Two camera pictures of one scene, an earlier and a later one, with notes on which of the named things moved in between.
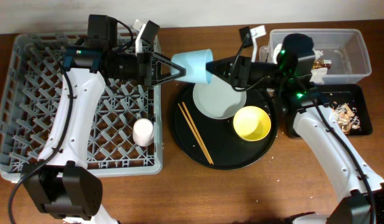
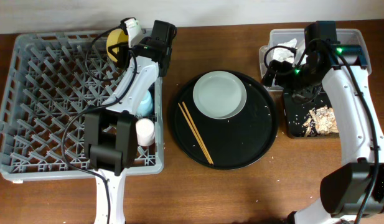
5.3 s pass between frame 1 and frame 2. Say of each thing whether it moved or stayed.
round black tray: stayed
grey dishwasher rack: stayed
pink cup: stayed
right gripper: moved
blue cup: moved
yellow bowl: moved
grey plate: stayed
